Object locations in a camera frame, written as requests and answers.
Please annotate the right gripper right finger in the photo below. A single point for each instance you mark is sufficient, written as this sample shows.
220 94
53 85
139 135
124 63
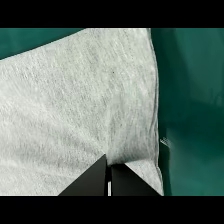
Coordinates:
128 183

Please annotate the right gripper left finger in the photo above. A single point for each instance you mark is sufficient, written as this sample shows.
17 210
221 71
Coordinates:
91 180

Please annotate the grey T-shirt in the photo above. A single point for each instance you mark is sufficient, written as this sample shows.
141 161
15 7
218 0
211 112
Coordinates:
73 106

